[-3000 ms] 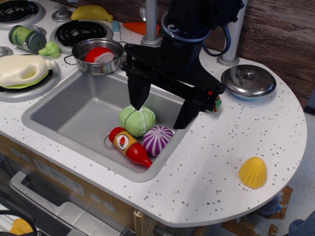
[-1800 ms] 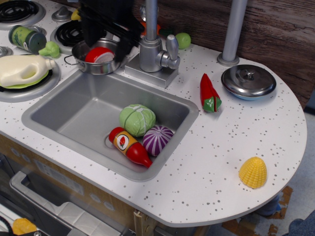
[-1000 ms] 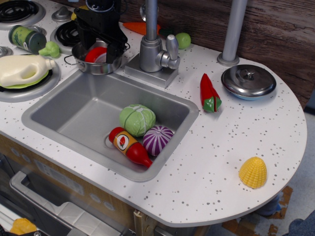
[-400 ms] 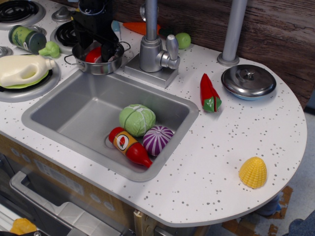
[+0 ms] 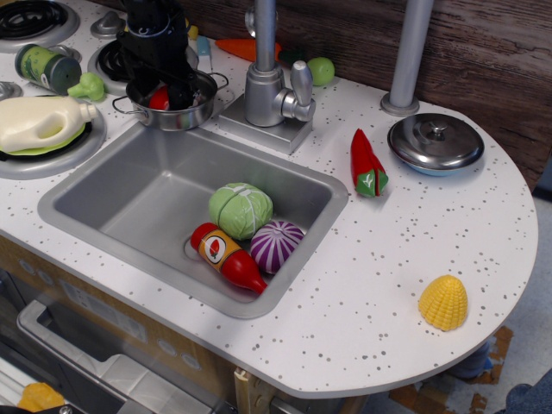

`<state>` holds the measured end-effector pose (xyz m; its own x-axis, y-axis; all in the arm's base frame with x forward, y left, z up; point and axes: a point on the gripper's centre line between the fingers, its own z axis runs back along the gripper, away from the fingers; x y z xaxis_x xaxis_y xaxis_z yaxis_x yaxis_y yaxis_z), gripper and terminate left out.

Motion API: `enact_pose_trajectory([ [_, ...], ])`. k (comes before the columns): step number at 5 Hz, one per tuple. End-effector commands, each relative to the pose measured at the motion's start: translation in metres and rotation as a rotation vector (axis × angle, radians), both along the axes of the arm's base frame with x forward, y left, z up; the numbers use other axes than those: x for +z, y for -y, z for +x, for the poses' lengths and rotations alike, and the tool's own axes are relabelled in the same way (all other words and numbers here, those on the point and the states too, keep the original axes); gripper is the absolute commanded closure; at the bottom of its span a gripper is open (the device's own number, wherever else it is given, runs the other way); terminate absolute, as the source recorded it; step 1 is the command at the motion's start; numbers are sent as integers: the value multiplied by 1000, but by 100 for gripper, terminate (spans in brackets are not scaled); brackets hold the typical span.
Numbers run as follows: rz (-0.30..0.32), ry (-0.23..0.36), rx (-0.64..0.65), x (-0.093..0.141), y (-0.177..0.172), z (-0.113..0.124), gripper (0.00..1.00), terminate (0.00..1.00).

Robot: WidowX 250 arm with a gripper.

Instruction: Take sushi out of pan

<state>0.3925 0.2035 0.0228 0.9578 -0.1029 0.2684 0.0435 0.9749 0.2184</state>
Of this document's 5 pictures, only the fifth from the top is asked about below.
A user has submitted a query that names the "yellow toy banana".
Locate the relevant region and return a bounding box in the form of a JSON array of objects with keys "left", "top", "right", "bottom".
[{"left": 185, "top": 19, "right": 198, "bottom": 41}]

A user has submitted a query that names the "purple toy onion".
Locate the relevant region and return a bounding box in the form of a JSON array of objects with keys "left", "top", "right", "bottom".
[{"left": 250, "top": 221, "right": 304, "bottom": 274}]

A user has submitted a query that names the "steel pot lid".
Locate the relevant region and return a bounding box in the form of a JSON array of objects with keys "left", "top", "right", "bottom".
[{"left": 387, "top": 113, "right": 485, "bottom": 165}]

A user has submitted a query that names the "cream toy detergent bottle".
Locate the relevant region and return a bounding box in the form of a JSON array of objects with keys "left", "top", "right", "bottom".
[{"left": 1, "top": 96, "right": 98, "bottom": 152}]

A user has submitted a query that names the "orange toy carrot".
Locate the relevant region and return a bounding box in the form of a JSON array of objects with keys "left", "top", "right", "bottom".
[{"left": 215, "top": 38, "right": 307, "bottom": 66}]

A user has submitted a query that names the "silver stove knob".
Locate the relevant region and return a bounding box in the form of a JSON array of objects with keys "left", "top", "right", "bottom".
[{"left": 90, "top": 11, "right": 126, "bottom": 40}]

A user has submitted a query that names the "black coil burner top left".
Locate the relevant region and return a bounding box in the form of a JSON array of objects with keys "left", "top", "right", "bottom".
[{"left": 1, "top": 1, "right": 80, "bottom": 53}]

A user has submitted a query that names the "black coil burner centre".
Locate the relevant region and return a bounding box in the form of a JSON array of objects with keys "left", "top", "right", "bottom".
[{"left": 87, "top": 41, "right": 199, "bottom": 97}]

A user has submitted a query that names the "silver toy faucet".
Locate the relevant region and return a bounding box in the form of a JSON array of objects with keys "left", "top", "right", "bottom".
[{"left": 219, "top": 1, "right": 316, "bottom": 154}]

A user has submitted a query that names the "light blue plate under lid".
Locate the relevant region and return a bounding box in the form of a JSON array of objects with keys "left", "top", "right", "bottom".
[{"left": 396, "top": 154, "right": 481, "bottom": 177}]

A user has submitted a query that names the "blue handled toy knife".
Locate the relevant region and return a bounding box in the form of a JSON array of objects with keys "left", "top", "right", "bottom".
[{"left": 196, "top": 35, "right": 212, "bottom": 73}]

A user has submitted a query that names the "green toy lime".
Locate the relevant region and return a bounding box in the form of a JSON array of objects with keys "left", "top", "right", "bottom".
[{"left": 307, "top": 57, "right": 335, "bottom": 86}]

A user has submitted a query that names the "grey oven door handle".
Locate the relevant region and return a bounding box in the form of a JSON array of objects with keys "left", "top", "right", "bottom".
[{"left": 16, "top": 300, "right": 237, "bottom": 413}]

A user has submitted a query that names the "yellow object bottom left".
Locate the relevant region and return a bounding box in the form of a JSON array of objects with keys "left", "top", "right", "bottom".
[{"left": 17, "top": 382, "right": 65, "bottom": 413}]

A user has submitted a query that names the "green toy can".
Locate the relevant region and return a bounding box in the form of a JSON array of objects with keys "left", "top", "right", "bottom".
[{"left": 15, "top": 44, "right": 82, "bottom": 95}]

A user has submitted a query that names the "front left stove burner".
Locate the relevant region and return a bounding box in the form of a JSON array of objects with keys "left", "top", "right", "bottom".
[{"left": 1, "top": 112, "right": 107, "bottom": 180}]

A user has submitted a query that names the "small steel pan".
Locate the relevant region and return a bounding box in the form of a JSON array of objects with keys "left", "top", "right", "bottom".
[{"left": 112, "top": 71, "right": 229, "bottom": 131}]

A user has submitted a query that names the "red toy chili pepper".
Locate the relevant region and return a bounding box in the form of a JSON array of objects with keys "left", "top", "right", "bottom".
[{"left": 350, "top": 129, "right": 388, "bottom": 198}]

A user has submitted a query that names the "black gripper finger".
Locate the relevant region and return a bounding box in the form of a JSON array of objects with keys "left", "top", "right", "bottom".
[
  {"left": 129, "top": 71, "right": 160, "bottom": 100},
  {"left": 167, "top": 81, "right": 198, "bottom": 110}
]

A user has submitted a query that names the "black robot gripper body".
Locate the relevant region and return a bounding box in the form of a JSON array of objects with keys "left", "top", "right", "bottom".
[{"left": 116, "top": 21, "right": 197, "bottom": 86}]

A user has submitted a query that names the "green toy cabbage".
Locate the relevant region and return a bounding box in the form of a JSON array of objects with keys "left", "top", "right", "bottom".
[{"left": 208, "top": 182, "right": 273, "bottom": 241}]

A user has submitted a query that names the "grey toy sink basin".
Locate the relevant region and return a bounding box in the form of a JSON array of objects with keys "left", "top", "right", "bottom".
[{"left": 38, "top": 125, "right": 348, "bottom": 318}]

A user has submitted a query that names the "black coil burner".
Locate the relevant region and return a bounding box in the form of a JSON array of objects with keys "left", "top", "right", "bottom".
[
  {"left": 1, "top": 1, "right": 80, "bottom": 53},
  {"left": 87, "top": 41, "right": 199, "bottom": 97}
]

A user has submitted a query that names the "grey vertical pole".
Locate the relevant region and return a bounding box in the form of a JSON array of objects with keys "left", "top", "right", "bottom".
[{"left": 380, "top": 0, "right": 434, "bottom": 116}]

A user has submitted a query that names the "yellow toy corn piece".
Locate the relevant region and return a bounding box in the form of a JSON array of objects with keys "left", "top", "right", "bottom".
[{"left": 418, "top": 274, "right": 468, "bottom": 331}]

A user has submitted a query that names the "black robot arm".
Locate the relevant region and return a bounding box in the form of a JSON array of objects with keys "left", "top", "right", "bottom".
[{"left": 116, "top": 1, "right": 197, "bottom": 110}]

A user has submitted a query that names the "red and white toy sushi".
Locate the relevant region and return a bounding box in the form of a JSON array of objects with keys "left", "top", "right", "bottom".
[{"left": 148, "top": 85, "right": 170, "bottom": 110}]

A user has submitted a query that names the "green toy broccoli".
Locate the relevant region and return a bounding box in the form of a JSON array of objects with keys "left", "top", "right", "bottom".
[{"left": 67, "top": 72, "right": 105, "bottom": 101}]

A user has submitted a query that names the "red toy ketchup bottle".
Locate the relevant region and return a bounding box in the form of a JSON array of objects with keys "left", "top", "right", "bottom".
[{"left": 190, "top": 223, "right": 267, "bottom": 294}]

